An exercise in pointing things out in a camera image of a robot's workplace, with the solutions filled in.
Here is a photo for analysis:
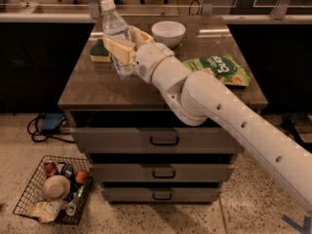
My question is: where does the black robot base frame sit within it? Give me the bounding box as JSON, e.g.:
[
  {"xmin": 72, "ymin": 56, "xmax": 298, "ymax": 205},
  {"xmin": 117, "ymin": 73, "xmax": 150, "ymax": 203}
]
[{"xmin": 282, "ymin": 114, "xmax": 312, "ymax": 145}]

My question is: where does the white ceramic bowl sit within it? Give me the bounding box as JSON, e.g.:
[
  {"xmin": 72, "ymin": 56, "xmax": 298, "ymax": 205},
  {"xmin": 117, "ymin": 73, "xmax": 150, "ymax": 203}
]
[{"xmin": 151, "ymin": 21, "xmax": 186, "ymax": 49}]

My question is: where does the tan round lid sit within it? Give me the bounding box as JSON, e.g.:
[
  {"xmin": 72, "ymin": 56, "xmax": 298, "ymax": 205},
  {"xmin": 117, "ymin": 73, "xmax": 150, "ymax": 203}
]
[{"xmin": 42, "ymin": 175, "xmax": 70, "ymax": 201}]

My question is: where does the bottom grey drawer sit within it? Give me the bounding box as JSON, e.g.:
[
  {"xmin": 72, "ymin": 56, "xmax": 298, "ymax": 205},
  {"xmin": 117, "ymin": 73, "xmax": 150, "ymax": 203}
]
[{"xmin": 101, "ymin": 188, "xmax": 221, "ymax": 203}]

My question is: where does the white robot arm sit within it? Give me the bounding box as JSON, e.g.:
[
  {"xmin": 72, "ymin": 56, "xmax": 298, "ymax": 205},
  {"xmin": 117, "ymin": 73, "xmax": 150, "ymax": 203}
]
[{"xmin": 102, "ymin": 28, "xmax": 312, "ymax": 214}]

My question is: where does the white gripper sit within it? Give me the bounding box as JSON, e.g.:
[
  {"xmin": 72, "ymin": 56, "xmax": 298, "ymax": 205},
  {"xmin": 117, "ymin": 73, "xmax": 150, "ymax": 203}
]
[{"xmin": 102, "ymin": 25, "xmax": 175, "ymax": 83}]

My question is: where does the black floor cable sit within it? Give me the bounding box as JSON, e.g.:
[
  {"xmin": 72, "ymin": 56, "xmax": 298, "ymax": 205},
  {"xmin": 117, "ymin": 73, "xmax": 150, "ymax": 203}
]
[{"xmin": 26, "ymin": 112, "xmax": 76, "ymax": 144}]

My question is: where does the green snack chip bag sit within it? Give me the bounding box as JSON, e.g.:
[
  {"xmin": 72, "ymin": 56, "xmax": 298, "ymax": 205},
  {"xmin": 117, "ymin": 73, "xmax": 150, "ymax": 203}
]
[{"xmin": 184, "ymin": 54, "xmax": 251, "ymax": 87}]

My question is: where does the grey drawer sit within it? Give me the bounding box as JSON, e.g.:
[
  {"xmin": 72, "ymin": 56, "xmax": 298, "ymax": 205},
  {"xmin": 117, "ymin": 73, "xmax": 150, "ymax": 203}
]
[
  {"xmin": 91, "ymin": 164, "xmax": 234, "ymax": 182},
  {"xmin": 71, "ymin": 128, "xmax": 244, "ymax": 154},
  {"xmin": 101, "ymin": 188, "xmax": 221, "ymax": 203}
]

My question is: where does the clear bottle in basket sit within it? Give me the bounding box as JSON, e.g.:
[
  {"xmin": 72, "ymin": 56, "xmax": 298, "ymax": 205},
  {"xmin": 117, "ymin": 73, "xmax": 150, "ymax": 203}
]
[{"xmin": 65, "ymin": 186, "xmax": 85, "ymax": 216}]

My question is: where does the middle grey drawer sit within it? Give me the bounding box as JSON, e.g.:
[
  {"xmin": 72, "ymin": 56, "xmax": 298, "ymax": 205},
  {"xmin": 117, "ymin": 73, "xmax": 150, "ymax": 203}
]
[{"xmin": 91, "ymin": 164, "xmax": 234, "ymax": 182}]

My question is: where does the top grey drawer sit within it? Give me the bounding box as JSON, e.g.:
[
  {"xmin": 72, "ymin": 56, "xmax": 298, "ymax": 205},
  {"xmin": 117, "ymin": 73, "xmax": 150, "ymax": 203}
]
[{"xmin": 71, "ymin": 128, "xmax": 244, "ymax": 154}]

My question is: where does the clear plastic water bottle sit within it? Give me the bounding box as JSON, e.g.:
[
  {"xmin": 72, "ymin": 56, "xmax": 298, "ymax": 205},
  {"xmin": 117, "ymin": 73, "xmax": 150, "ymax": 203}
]
[{"xmin": 101, "ymin": 0, "xmax": 135, "ymax": 79}]

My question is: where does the blue foot pedal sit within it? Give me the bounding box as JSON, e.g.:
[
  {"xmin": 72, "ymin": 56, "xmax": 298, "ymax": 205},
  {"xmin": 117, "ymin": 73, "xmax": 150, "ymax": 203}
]
[{"xmin": 41, "ymin": 113, "xmax": 64, "ymax": 133}]

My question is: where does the red soda can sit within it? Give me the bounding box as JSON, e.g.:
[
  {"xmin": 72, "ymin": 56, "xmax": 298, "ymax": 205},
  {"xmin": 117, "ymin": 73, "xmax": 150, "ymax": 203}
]
[{"xmin": 44, "ymin": 162, "xmax": 59, "ymax": 178}]

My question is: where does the cream crumpled wrapper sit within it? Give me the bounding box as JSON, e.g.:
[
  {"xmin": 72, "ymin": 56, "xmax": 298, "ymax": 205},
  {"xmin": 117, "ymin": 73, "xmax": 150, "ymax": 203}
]
[{"xmin": 25, "ymin": 200, "xmax": 66, "ymax": 223}]

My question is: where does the blue white can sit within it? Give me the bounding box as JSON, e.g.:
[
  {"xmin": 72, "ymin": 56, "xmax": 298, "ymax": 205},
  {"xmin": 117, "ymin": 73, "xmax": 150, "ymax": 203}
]
[{"xmin": 57, "ymin": 162, "xmax": 75, "ymax": 179}]

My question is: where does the grey drawer cabinet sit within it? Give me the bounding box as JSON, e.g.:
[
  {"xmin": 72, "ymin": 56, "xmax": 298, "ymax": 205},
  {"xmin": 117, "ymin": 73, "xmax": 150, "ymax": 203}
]
[{"xmin": 58, "ymin": 15, "xmax": 269, "ymax": 205}]

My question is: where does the green and yellow sponge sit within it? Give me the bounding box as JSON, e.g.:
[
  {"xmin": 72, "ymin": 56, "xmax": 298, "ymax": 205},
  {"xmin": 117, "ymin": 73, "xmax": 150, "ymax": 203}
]
[{"xmin": 90, "ymin": 39, "xmax": 111, "ymax": 63}]

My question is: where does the black wire basket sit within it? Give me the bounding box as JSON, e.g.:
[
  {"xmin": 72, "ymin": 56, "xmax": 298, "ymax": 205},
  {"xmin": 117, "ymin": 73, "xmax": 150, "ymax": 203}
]
[{"xmin": 14, "ymin": 155, "xmax": 94, "ymax": 225}]

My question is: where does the red apple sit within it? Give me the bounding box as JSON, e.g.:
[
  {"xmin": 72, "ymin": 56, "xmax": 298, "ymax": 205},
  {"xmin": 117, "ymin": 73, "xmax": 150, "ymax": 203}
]
[{"xmin": 75, "ymin": 170, "xmax": 89, "ymax": 184}]

